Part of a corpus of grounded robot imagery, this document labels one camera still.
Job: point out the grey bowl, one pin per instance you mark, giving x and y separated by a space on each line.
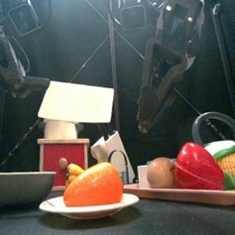
21 187

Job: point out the wooden tray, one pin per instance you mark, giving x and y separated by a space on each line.
194 197

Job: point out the thin metal frame pole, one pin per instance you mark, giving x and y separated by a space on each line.
114 73

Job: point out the toy cleaver white blade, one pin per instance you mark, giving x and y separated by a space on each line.
75 102

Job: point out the small green item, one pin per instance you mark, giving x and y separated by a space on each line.
122 177

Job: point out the red toy bell pepper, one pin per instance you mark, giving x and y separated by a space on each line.
197 167

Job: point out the toy onion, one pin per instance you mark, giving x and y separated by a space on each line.
160 172

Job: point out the orange toy carrot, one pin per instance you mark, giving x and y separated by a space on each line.
94 185

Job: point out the small yellow toy pepper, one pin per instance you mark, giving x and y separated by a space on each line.
73 170

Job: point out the white knife holder block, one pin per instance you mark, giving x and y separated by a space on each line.
116 149

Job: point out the white plate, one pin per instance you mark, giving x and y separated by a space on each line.
125 200

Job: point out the red wooden drawer box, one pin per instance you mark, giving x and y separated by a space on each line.
52 154

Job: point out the white toy cooking pot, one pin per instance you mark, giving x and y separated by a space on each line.
60 130

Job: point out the dark frame pole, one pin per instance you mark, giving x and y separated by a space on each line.
224 65

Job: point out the small white cube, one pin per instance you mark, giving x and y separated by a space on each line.
143 177

